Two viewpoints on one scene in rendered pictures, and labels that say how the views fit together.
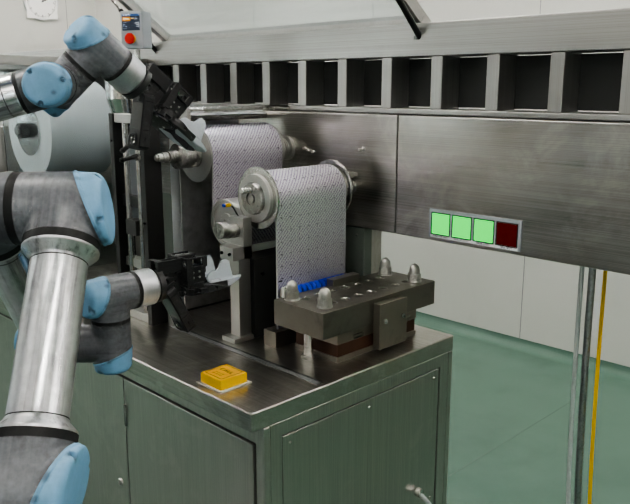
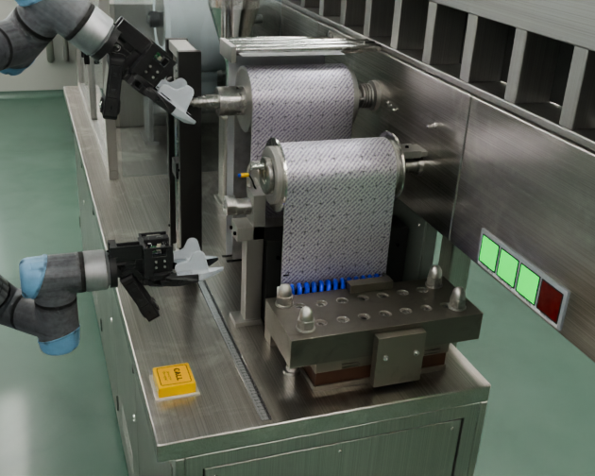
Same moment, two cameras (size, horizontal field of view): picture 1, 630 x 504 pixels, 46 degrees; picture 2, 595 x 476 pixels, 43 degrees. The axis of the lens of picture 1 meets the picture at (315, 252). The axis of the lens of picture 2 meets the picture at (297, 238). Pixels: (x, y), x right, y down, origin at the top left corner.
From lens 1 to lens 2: 74 cm
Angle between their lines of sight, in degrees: 26
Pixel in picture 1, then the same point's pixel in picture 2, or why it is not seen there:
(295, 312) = (276, 323)
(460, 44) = (547, 21)
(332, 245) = (368, 240)
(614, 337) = not seen: outside the picture
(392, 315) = (399, 351)
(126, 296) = (63, 282)
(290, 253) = (302, 246)
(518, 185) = (574, 243)
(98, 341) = (37, 320)
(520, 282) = not seen: outside the picture
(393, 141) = (463, 127)
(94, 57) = (40, 16)
